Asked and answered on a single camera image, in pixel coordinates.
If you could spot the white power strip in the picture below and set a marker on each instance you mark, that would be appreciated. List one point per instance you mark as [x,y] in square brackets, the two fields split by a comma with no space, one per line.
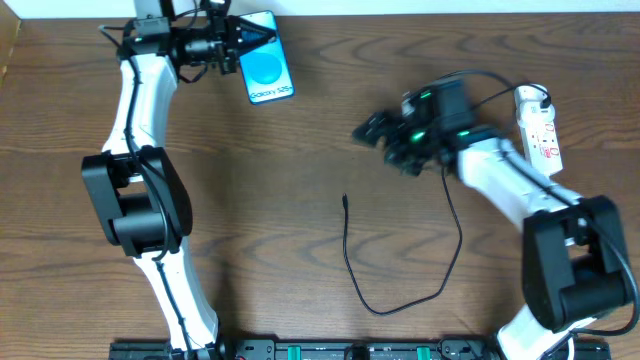
[541,148]

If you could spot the white USB charger adapter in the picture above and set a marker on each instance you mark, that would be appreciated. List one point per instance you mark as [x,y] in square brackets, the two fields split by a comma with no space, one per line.
[533,105]

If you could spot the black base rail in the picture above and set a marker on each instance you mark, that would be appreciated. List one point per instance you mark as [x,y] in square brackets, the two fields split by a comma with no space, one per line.
[267,349]

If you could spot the blue Galaxy smartphone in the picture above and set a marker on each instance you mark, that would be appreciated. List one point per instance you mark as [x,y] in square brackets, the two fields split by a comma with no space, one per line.
[265,70]

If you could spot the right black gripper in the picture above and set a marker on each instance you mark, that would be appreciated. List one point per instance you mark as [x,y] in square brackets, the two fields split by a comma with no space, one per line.
[391,138]

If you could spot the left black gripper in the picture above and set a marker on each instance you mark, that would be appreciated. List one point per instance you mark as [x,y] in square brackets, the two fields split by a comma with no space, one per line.
[230,41]

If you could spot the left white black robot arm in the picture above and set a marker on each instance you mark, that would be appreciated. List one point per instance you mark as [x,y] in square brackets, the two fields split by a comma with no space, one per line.
[141,203]

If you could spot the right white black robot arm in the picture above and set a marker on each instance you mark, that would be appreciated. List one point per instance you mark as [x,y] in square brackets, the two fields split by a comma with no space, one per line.
[575,265]

